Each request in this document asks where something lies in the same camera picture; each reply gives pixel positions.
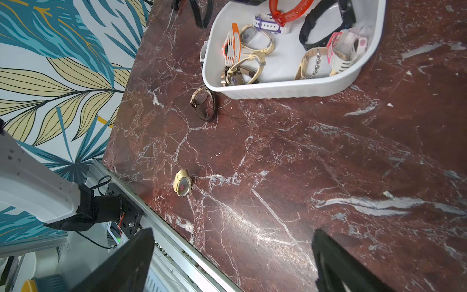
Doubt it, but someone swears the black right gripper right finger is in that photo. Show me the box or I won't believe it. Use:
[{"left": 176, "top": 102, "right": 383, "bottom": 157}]
[{"left": 311, "top": 229, "right": 393, "bottom": 292}]

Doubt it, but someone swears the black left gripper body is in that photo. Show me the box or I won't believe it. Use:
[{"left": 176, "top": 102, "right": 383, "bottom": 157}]
[{"left": 189, "top": 0, "right": 214, "bottom": 29}]

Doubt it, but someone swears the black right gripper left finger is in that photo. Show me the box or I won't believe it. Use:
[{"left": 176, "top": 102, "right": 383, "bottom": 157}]
[{"left": 72, "top": 228, "right": 155, "bottom": 292}]

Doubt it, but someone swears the white orange strap watch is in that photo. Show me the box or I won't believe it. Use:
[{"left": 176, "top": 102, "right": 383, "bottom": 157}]
[{"left": 221, "top": 23, "right": 242, "bottom": 67}]

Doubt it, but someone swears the beige strap watch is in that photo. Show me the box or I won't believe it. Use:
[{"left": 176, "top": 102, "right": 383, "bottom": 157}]
[{"left": 240, "top": 24, "right": 276, "bottom": 55}]

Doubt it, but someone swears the brown strap white dial watch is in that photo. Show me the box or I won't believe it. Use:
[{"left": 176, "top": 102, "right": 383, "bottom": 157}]
[{"left": 221, "top": 66, "right": 256, "bottom": 87}]

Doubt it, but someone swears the red transparent watch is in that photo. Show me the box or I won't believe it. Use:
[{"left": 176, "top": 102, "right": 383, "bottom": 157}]
[{"left": 269, "top": 0, "right": 314, "bottom": 27}]

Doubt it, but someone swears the silver metal bracelet watch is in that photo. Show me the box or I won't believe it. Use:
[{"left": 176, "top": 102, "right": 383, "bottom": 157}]
[{"left": 311, "top": 48, "right": 321, "bottom": 79}]

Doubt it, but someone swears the cream strap round watch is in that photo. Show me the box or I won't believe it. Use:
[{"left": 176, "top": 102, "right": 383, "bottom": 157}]
[{"left": 294, "top": 47, "right": 332, "bottom": 80}]

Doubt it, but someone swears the white pink strap watch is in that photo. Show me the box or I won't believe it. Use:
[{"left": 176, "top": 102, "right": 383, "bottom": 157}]
[{"left": 327, "top": 27, "right": 368, "bottom": 76}]

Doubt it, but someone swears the black strap watch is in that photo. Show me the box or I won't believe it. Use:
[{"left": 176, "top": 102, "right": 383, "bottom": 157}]
[{"left": 299, "top": 0, "right": 356, "bottom": 51}]

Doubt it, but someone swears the purple white strap watch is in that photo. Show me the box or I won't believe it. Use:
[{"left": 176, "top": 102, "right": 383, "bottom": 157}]
[{"left": 253, "top": 13, "right": 291, "bottom": 34}]

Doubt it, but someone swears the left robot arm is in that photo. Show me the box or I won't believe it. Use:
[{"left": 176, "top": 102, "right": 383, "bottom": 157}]
[{"left": 1, "top": 1, "right": 130, "bottom": 231}]

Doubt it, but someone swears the white plastic storage box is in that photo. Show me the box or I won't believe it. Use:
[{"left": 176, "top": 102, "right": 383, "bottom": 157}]
[{"left": 203, "top": 1, "right": 386, "bottom": 99}]

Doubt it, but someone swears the black handled screwdriver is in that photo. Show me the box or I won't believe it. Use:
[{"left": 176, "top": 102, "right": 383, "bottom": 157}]
[{"left": 167, "top": 0, "right": 181, "bottom": 29}]

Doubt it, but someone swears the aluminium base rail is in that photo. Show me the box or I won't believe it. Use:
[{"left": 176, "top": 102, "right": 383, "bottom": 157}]
[{"left": 54, "top": 158, "right": 238, "bottom": 292}]

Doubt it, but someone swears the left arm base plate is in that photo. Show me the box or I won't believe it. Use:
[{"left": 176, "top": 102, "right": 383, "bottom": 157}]
[{"left": 106, "top": 183, "right": 143, "bottom": 240}]

